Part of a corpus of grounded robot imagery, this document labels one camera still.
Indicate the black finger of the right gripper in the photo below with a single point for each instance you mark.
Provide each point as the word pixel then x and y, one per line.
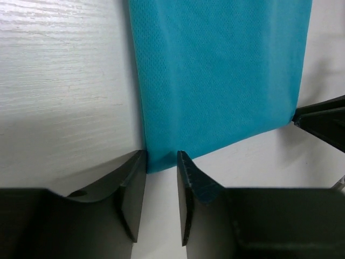
pixel 324 120

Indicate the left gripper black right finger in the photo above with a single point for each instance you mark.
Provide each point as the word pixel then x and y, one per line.
pixel 220 222

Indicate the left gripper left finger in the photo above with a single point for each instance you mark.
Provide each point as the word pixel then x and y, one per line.
pixel 100 220

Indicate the teal t shirt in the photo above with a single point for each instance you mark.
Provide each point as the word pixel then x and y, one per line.
pixel 212 73

